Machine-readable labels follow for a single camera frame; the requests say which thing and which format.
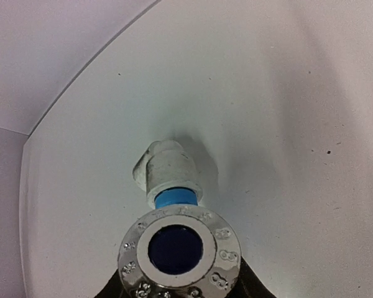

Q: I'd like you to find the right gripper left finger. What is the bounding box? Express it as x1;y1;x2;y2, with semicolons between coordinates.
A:
94;270;127;298

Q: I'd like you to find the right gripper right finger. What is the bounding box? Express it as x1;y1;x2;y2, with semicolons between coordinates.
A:
233;258;275;298

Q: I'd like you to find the blue water faucet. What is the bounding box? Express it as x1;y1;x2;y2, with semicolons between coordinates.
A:
117;187;241;297

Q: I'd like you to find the white plastic pipe fitting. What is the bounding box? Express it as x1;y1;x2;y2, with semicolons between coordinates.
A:
132;140;203;209

